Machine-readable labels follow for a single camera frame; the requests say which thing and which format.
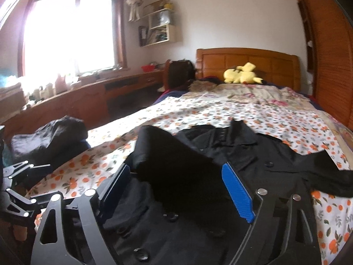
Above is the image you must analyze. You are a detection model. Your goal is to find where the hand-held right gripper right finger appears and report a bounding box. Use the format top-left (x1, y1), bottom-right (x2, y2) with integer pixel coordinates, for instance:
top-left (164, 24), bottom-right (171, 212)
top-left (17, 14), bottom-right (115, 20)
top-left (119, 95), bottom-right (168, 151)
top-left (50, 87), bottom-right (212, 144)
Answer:
top-left (221, 162), bottom-right (323, 265)

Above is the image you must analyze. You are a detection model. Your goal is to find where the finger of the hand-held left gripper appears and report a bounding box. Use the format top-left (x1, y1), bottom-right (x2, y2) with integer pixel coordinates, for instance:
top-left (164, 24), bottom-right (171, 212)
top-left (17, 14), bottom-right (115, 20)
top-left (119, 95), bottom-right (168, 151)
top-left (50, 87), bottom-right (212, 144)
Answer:
top-left (0, 188), bottom-right (64, 224)
top-left (3, 160), bottom-right (53, 180)

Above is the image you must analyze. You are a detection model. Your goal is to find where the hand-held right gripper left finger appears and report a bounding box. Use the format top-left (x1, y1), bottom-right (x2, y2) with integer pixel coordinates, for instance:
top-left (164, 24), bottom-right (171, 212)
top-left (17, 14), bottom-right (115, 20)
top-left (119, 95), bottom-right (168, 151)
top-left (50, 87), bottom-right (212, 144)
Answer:
top-left (29, 164), bottom-right (131, 265)

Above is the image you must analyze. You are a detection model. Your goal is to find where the black coat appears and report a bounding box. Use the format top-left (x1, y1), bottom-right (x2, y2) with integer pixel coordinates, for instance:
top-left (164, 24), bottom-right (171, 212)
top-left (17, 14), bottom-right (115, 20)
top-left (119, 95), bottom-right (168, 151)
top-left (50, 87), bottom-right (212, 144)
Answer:
top-left (103, 119), bottom-right (353, 265)

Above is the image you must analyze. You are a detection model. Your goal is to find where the dark clothes pile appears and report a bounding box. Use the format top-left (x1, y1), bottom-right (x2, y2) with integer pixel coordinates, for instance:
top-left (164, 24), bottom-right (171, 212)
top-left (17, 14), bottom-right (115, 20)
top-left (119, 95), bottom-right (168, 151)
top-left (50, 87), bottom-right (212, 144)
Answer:
top-left (11, 116), bottom-right (89, 169)

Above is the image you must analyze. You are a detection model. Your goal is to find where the row of small bottles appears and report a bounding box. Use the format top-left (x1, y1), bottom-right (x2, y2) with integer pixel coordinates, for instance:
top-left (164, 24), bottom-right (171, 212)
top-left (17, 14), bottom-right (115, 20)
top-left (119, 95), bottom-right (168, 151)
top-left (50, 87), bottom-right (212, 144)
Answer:
top-left (23, 83), bottom-right (56, 102)

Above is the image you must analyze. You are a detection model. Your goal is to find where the long wooden desk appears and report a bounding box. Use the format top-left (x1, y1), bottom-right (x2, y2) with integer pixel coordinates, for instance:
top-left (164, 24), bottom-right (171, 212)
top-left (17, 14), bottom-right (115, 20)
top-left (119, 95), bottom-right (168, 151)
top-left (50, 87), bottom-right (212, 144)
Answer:
top-left (0, 69), bottom-right (166, 136)

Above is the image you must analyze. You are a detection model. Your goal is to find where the orange print bed sheet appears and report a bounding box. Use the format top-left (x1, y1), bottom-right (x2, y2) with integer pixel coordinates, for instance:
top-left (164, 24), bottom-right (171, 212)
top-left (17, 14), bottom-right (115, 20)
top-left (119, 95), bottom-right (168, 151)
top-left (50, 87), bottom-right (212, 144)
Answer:
top-left (25, 84), bottom-right (353, 265)

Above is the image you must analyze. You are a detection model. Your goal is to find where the pink bottle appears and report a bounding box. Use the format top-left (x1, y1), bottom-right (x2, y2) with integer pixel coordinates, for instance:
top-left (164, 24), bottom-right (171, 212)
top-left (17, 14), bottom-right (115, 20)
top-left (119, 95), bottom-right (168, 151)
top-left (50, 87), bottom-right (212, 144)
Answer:
top-left (55, 74), bottom-right (68, 94)

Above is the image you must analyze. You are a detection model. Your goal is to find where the pink floral quilt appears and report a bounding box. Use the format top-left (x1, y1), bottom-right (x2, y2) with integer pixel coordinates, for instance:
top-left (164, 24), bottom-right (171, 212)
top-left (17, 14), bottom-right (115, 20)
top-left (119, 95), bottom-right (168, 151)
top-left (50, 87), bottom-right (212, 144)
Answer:
top-left (182, 81), bottom-right (312, 107)

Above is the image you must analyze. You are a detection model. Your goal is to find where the yellow plush toy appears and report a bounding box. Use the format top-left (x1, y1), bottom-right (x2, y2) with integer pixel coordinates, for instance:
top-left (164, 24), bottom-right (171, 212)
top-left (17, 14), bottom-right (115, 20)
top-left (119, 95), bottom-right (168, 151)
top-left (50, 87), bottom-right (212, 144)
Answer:
top-left (223, 62), bottom-right (263, 85)

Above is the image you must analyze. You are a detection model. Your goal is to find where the dark backed chair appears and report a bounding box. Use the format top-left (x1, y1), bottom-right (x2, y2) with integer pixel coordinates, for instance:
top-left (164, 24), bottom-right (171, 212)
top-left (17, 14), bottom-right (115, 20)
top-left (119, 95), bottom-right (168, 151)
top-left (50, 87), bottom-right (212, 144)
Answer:
top-left (163, 59), bottom-right (196, 91)

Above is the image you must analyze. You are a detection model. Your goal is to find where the wooden headboard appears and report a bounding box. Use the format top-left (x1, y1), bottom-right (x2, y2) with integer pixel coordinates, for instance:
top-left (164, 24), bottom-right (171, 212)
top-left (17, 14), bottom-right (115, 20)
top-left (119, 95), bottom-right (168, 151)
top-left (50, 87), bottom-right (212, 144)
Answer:
top-left (195, 48), bottom-right (301, 91)

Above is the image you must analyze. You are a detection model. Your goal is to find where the wooden framed window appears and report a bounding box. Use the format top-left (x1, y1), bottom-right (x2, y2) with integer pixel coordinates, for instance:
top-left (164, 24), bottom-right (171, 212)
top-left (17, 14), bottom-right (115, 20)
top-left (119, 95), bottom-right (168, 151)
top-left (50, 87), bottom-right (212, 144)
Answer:
top-left (18, 0), bottom-right (127, 78)

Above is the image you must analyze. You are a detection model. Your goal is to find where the wooden wardrobe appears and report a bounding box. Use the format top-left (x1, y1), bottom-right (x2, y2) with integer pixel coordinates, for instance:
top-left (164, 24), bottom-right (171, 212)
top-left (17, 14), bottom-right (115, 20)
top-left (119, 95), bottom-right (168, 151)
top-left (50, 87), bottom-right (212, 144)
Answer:
top-left (288, 0), bottom-right (353, 130)

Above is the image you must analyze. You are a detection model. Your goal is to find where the white hanging cloth toy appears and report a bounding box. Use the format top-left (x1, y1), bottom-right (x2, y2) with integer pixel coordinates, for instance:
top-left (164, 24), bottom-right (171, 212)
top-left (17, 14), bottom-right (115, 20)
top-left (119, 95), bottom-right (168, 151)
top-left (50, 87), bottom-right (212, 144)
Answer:
top-left (126, 0), bottom-right (151, 22)

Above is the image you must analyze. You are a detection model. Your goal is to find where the white wall shelf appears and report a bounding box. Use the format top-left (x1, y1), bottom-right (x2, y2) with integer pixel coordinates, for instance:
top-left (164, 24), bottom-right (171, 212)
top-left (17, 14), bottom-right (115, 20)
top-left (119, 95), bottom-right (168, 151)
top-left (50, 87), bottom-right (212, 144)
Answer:
top-left (138, 1), bottom-right (177, 47)

